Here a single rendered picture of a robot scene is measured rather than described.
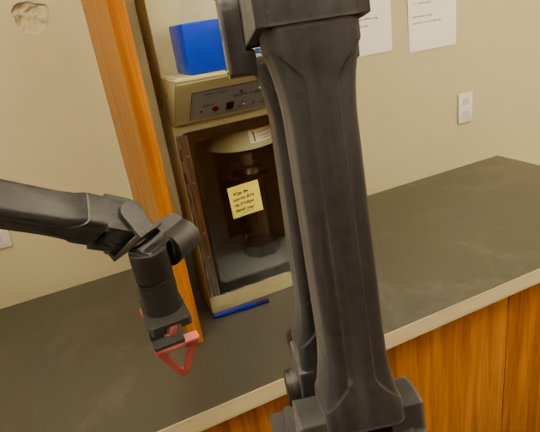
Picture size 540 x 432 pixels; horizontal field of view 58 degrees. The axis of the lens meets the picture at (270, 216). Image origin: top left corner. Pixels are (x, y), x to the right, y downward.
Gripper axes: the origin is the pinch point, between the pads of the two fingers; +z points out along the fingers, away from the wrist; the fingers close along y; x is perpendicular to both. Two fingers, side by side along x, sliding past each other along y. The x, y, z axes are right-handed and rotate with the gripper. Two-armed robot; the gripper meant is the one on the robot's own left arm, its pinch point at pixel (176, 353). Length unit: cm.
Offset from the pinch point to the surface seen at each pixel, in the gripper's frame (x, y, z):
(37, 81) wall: 10, 76, -41
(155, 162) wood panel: -7.6, 24.0, -25.9
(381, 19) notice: -98, 76, -41
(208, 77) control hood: -20.5, 21.6, -39.6
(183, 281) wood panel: -7.1, 23.9, 0.4
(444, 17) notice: -125, 76, -38
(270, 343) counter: -20.8, 14.5, 16.7
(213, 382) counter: -6.2, 9.5, 16.5
